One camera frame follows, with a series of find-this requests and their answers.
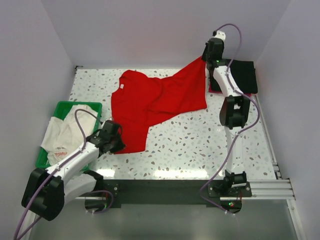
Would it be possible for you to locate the red t shirt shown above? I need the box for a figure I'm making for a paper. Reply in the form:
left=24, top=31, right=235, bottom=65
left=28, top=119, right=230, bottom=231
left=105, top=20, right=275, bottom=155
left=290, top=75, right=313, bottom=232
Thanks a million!
left=111, top=58, right=207, bottom=154

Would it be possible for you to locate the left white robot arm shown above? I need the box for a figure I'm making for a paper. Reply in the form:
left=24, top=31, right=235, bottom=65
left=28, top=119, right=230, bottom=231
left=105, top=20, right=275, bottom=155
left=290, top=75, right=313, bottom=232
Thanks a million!
left=21, top=120, right=125, bottom=221

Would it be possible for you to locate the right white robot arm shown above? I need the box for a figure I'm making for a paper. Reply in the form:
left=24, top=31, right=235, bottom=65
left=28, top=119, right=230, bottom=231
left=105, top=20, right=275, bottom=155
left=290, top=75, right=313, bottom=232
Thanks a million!
left=202, top=36, right=250, bottom=197

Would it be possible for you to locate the pink folded t shirt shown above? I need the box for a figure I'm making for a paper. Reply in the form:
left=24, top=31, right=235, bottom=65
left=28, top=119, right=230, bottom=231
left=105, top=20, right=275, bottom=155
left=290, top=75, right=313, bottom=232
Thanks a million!
left=208, top=85, right=252, bottom=97

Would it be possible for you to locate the black folded t shirt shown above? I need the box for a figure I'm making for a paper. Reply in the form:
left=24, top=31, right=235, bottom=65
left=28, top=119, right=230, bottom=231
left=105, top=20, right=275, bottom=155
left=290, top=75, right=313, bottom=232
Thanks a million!
left=209, top=59, right=259, bottom=95

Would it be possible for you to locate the white t shirt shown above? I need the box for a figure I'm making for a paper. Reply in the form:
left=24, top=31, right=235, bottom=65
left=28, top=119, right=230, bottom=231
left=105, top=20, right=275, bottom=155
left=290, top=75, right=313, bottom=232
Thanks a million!
left=35, top=101, right=102, bottom=169

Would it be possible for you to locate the green plastic basket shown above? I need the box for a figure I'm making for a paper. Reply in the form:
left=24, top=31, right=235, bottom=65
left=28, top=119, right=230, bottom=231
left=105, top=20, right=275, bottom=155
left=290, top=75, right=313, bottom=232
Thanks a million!
left=35, top=101, right=102, bottom=169

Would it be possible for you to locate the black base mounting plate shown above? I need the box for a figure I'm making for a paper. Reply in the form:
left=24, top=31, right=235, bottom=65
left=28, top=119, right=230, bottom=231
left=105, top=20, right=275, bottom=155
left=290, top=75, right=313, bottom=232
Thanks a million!
left=83, top=178, right=251, bottom=215

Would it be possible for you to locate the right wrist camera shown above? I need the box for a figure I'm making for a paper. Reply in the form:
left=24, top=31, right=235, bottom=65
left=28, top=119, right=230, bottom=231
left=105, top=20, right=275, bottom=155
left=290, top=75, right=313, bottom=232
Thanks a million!
left=212, top=30, right=226, bottom=41

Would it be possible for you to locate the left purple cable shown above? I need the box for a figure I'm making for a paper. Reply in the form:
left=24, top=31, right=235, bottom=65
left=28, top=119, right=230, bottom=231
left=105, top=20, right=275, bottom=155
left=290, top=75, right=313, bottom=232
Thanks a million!
left=12, top=108, right=103, bottom=240

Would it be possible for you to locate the aluminium frame rail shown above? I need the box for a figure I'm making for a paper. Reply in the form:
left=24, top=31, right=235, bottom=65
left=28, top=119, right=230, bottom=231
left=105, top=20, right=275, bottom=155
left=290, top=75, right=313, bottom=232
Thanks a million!
left=74, top=177, right=297, bottom=201

